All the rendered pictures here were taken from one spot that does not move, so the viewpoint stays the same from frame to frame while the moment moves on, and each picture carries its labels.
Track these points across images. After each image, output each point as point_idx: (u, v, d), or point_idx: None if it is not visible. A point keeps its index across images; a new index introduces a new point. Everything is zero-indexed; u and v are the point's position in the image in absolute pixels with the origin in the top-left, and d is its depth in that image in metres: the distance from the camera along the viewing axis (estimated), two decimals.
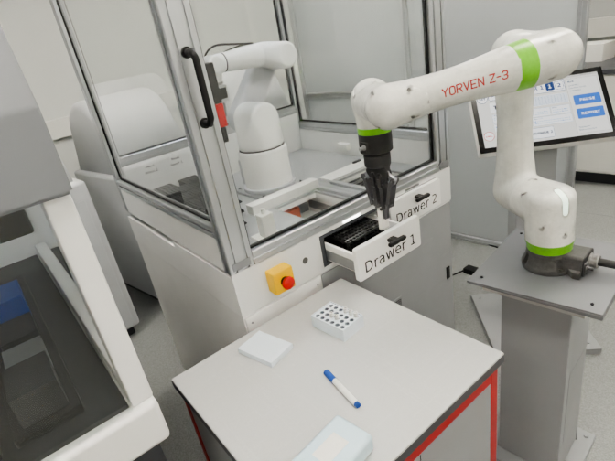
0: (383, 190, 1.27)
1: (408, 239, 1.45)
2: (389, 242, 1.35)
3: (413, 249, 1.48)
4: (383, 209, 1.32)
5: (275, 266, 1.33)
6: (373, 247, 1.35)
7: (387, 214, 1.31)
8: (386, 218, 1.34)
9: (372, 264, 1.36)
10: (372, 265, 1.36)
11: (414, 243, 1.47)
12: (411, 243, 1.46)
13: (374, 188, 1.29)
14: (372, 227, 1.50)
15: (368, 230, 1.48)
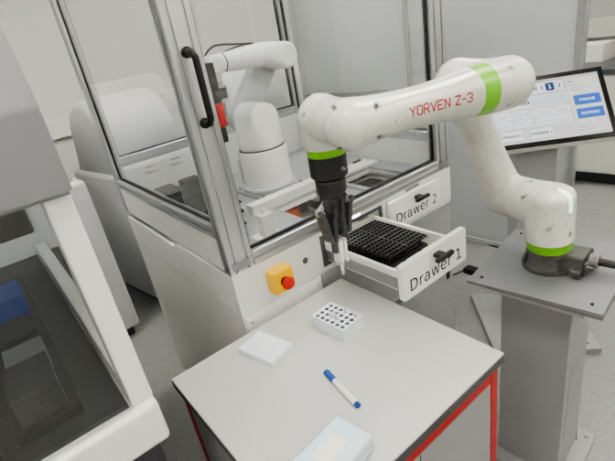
0: (327, 219, 1.12)
1: (454, 252, 1.32)
2: (436, 258, 1.22)
3: (458, 263, 1.35)
4: (341, 241, 1.16)
5: (275, 266, 1.33)
6: (419, 263, 1.22)
7: (333, 248, 1.15)
8: (347, 252, 1.17)
9: (416, 282, 1.23)
10: (417, 284, 1.24)
11: (459, 258, 1.34)
12: (457, 258, 1.33)
13: None
14: (414, 240, 1.37)
15: (408, 242, 1.35)
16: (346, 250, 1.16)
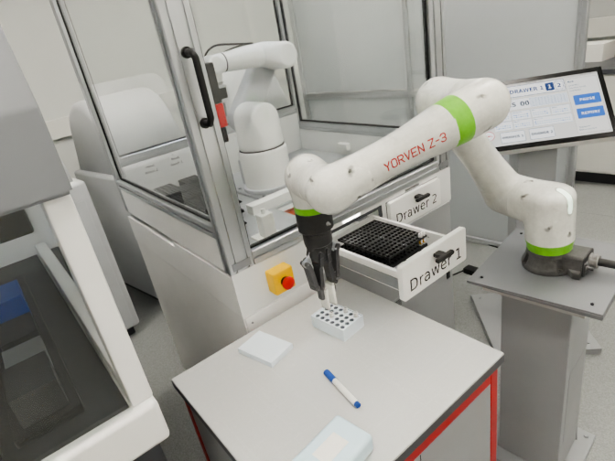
0: (314, 268, 1.18)
1: (454, 252, 1.32)
2: (436, 258, 1.22)
3: (458, 263, 1.35)
4: (329, 285, 1.22)
5: (275, 266, 1.33)
6: (419, 263, 1.22)
7: (319, 295, 1.20)
8: (335, 297, 1.23)
9: (416, 282, 1.23)
10: (417, 284, 1.24)
11: (459, 258, 1.34)
12: (457, 258, 1.33)
13: (323, 262, 1.20)
14: (414, 240, 1.37)
15: (408, 242, 1.35)
16: (334, 294, 1.22)
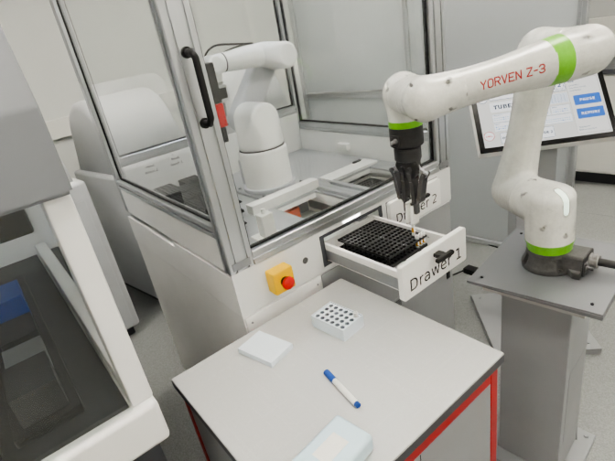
0: (413, 185, 1.26)
1: (454, 252, 1.32)
2: (436, 258, 1.22)
3: (458, 263, 1.35)
4: (411, 203, 1.32)
5: (275, 266, 1.33)
6: (419, 263, 1.22)
7: (417, 209, 1.30)
8: None
9: (416, 282, 1.23)
10: (417, 284, 1.24)
11: (459, 258, 1.34)
12: (457, 258, 1.33)
13: (404, 183, 1.29)
14: (414, 240, 1.37)
15: (408, 242, 1.35)
16: None
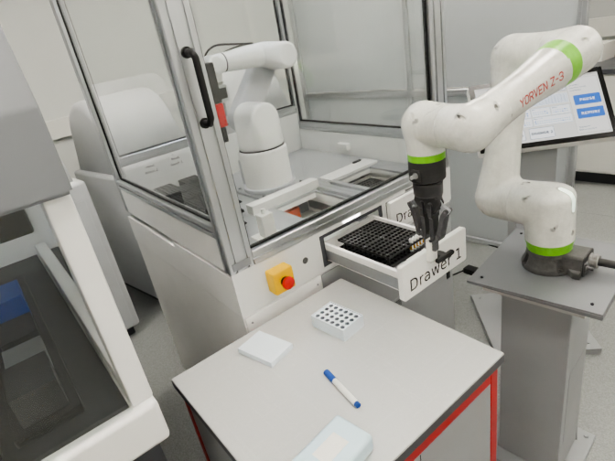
0: (433, 221, 1.16)
1: (454, 252, 1.32)
2: (436, 258, 1.22)
3: (458, 263, 1.35)
4: None
5: (275, 266, 1.33)
6: (419, 263, 1.22)
7: (436, 246, 1.20)
8: None
9: (416, 282, 1.23)
10: (417, 284, 1.24)
11: (459, 258, 1.34)
12: (457, 258, 1.33)
13: (423, 219, 1.18)
14: None
15: (408, 242, 1.35)
16: None
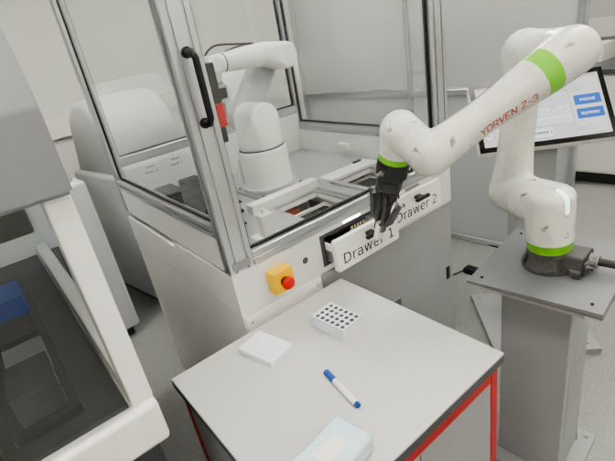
0: (386, 210, 1.33)
1: (386, 231, 1.52)
2: (367, 235, 1.42)
3: (391, 241, 1.55)
4: None
5: (275, 266, 1.33)
6: (351, 240, 1.42)
7: (384, 229, 1.39)
8: None
9: (350, 255, 1.43)
10: (350, 257, 1.44)
11: (392, 236, 1.54)
12: (389, 237, 1.53)
13: (379, 206, 1.35)
14: (353, 221, 1.57)
15: None
16: None
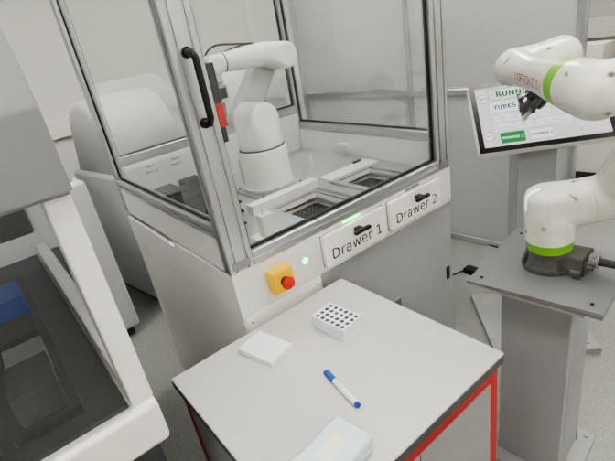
0: (527, 98, 1.54)
1: (374, 228, 1.56)
2: (355, 230, 1.46)
3: (380, 238, 1.59)
4: (528, 111, 1.60)
5: (275, 266, 1.33)
6: (340, 235, 1.46)
7: (521, 112, 1.61)
8: (526, 117, 1.63)
9: (339, 251, 1.47)
10: (339, 252, 1.48)
11: (380, 232, 1.58)
12: (378, 233, 1.57)
13: None
14: None
15: None
16: (527, 116, 1.62)
